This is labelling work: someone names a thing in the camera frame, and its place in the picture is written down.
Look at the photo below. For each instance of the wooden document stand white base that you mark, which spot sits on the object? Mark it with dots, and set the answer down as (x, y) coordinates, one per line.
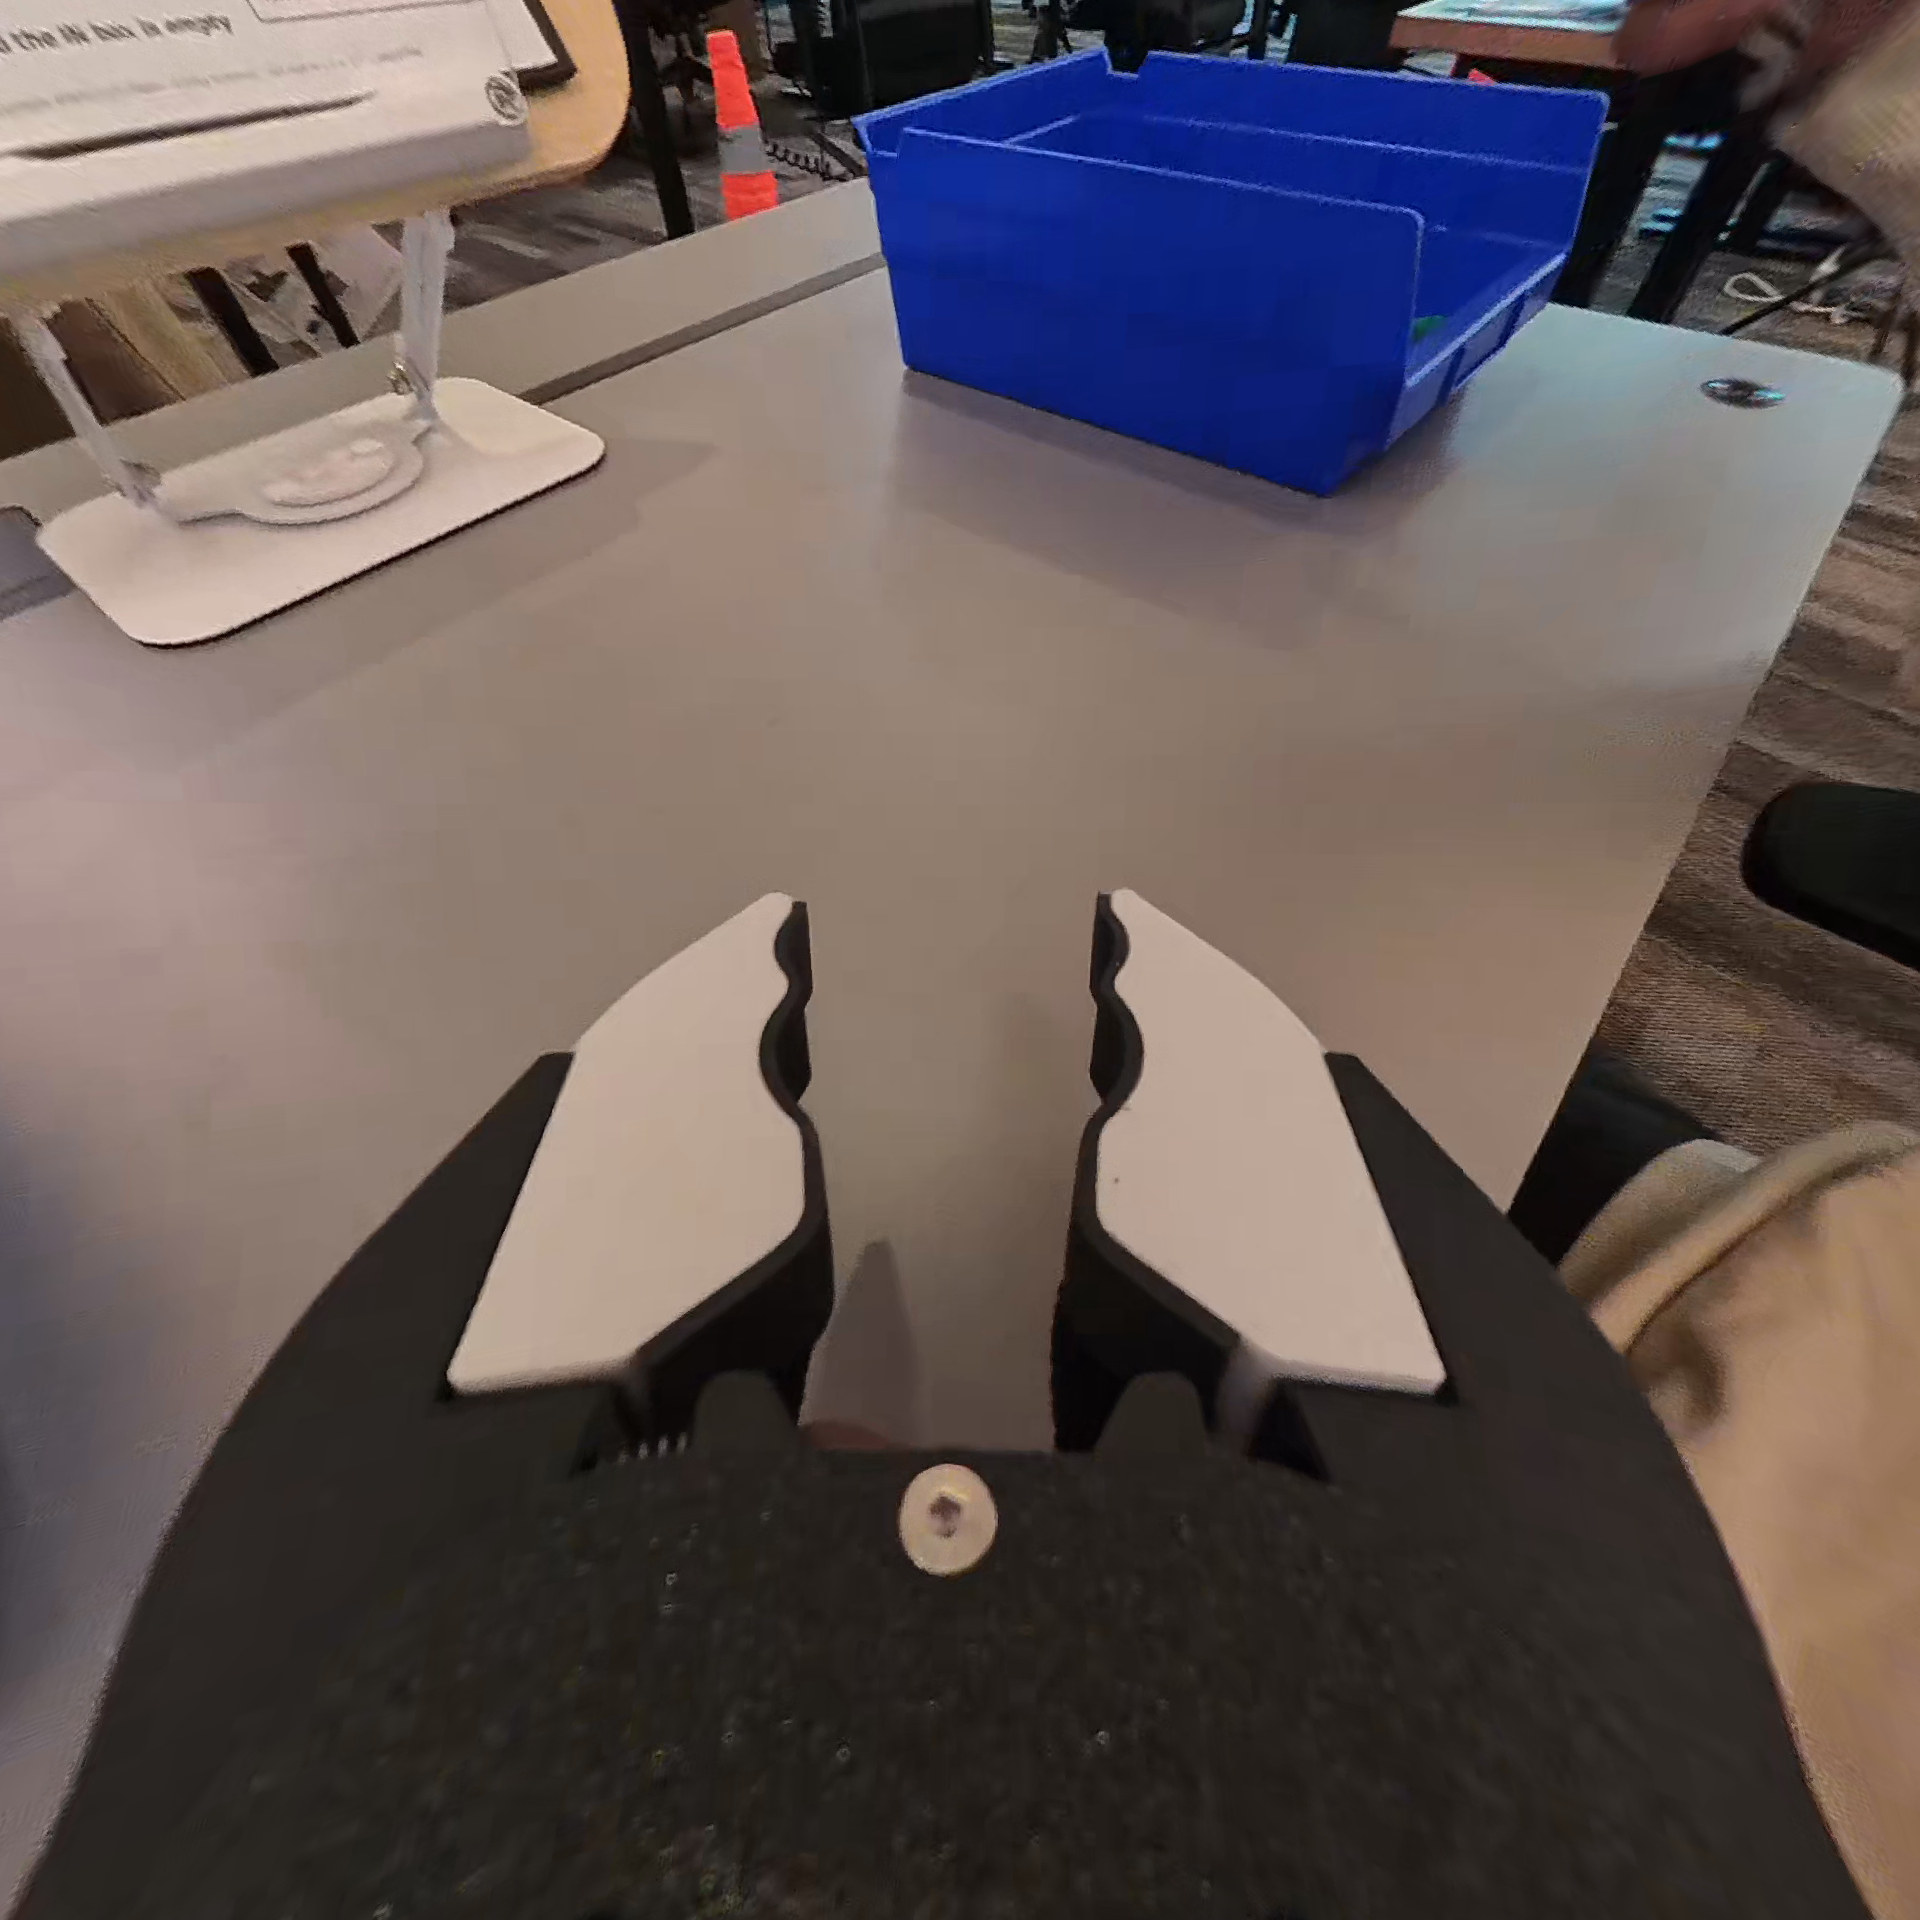
(316, 511)

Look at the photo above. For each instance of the wooden edged table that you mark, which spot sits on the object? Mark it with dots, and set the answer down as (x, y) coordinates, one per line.
(1499, 34)

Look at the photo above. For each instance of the black office chair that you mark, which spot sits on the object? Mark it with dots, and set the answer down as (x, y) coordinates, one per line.
(901, 44)

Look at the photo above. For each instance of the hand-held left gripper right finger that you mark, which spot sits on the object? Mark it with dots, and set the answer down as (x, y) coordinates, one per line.
(1252, 1185)

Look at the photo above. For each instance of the person's cream sweater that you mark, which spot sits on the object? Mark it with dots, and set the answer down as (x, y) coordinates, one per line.
(1785, 1425)

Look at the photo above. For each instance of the person's black trousers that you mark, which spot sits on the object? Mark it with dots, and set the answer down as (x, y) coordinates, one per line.
(1604, 1155)

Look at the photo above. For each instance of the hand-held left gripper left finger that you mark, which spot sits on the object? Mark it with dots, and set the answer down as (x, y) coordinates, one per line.
(645, 1185)

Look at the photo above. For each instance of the metal table grommet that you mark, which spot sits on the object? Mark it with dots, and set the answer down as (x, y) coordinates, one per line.
(1741, 394)

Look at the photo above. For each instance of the printed paper poster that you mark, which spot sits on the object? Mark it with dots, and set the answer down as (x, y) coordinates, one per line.
(322, 293)

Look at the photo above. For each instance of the orange traffic cone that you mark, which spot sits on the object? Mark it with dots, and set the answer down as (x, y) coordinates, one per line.
(744, 142)

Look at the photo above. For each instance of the printed instruction sheet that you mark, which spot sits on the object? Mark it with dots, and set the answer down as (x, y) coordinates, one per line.
(225, 44)

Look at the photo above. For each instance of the person's left hand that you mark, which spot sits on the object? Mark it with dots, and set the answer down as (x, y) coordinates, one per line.
(849, 1437)

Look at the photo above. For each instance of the person's right forearm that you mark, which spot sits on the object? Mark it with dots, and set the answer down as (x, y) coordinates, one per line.
(1860, 119)

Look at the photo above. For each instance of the blue plastic bin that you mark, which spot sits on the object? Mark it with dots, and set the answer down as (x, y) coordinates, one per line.
(1141, 331)

